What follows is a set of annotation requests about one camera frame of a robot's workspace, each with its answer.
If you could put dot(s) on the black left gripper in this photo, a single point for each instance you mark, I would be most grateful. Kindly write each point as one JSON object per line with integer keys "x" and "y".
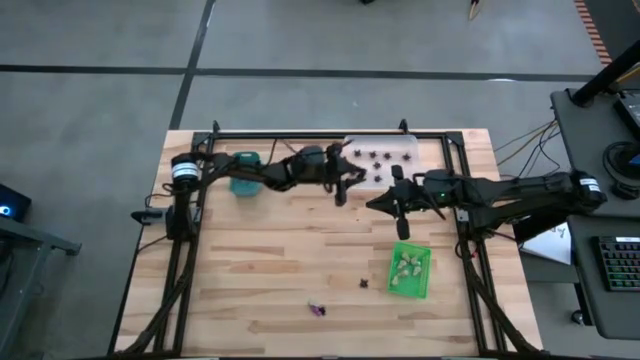
{"x": 315, "y": 165}

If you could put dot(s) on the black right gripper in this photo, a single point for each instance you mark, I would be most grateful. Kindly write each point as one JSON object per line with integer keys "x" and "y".
{"x": 435, "y": 192}

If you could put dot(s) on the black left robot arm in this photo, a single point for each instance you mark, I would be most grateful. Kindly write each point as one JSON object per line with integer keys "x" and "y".
{"x": 225, "y": 167}

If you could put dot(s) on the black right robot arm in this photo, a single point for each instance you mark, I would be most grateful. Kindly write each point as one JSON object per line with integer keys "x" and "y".
{"x": 525, "y": 192}

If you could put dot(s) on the clear plastic bin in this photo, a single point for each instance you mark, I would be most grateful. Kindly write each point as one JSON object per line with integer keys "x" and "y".
{"x": 407, "y": 175}

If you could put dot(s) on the black table clamp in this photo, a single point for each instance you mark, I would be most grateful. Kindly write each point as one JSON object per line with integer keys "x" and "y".
{"x": 403, "y": 125}
{"x": 216, "y": 126}

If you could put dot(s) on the green plastic basket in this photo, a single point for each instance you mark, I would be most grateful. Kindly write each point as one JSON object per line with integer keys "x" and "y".
{"x": 422, "y": 285}

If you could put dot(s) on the teal plastic bin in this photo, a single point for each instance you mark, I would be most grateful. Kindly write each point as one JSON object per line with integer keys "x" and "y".
{"x": 247, "y": 187}

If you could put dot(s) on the purple plastic skeleton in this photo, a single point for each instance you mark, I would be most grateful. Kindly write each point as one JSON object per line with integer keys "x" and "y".
{"x": 316, "y": 311}

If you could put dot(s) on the black desk support bar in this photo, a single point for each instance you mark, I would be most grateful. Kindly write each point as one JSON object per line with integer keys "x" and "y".
{"x": 535, "y": 231}

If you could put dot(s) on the white paper sheet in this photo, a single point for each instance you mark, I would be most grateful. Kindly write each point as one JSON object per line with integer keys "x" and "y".
{"x": 550, "y": 245}

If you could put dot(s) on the grey workstation desk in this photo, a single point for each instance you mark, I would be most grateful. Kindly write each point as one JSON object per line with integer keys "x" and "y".
{"x": 582, "y": 280}
{"x": 600, "y": 125}

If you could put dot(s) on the black caster wheel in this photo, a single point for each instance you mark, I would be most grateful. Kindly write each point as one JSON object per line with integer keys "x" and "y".
{"x": 578, "y": 317}

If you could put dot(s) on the black round device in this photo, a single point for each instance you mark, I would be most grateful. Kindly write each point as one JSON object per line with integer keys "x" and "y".
{"x": 617, "y": 165}

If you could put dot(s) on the blue backlit keyboard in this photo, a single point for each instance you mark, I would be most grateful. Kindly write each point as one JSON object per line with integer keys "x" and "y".
{"x": 620, "y": 262}

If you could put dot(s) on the black diagonal pole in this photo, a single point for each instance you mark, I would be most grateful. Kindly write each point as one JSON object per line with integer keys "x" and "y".
{"x": 600, "y": 80}

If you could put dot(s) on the dark laptop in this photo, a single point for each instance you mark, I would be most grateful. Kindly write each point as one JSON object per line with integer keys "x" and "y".
{"x": 631, "y": 112}

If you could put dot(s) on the orange striped floor mat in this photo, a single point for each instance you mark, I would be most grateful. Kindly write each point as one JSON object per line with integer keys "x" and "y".
{"x": 592, "y": 30}

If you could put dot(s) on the black box with blue light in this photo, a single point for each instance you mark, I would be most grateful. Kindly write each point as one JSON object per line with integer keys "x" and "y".
{"x": 17, "y": 200}

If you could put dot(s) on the grey metal bench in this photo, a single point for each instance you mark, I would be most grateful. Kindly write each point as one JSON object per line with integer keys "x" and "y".
{"x": 20, "y": 240}

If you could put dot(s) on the black aluminium table frame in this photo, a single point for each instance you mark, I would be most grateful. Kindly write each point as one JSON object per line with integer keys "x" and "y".
{"x": 325, "y": 135}

